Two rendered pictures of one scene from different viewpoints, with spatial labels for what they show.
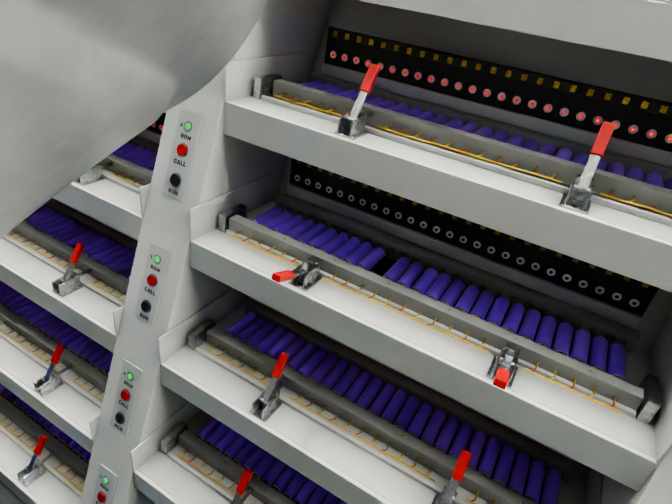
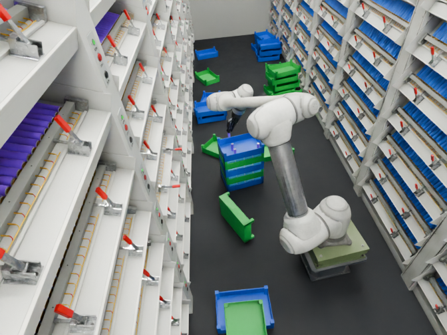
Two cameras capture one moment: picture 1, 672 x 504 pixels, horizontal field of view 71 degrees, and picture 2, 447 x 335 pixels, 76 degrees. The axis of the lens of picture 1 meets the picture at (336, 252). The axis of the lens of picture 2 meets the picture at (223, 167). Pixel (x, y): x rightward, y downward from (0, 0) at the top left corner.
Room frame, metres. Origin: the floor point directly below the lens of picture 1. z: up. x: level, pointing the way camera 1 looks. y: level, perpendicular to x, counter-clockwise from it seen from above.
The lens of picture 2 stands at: (0.68, 0.98, 1.70)
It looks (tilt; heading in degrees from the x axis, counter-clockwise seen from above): 43 degrees down; 248
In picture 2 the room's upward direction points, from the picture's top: 6 degrees counter-clockwise
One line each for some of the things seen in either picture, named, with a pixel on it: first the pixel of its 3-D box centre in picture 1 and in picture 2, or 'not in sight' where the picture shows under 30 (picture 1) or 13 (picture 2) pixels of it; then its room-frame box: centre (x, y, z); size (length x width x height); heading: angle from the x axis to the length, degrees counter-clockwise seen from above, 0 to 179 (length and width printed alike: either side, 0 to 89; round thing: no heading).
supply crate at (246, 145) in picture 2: not in sight; (240, 145); (-0.06, -0.50, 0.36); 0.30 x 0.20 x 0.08; 169
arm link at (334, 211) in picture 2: not in sight; (332, 215); (-0.15, 0.36, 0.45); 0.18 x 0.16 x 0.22; 3
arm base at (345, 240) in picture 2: not in sight; (329, 226); (-0.17, 0.35, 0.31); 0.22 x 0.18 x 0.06; 67
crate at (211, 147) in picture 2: not in sight; (221, 147); (-0.07, -0.91, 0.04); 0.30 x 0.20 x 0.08; 119
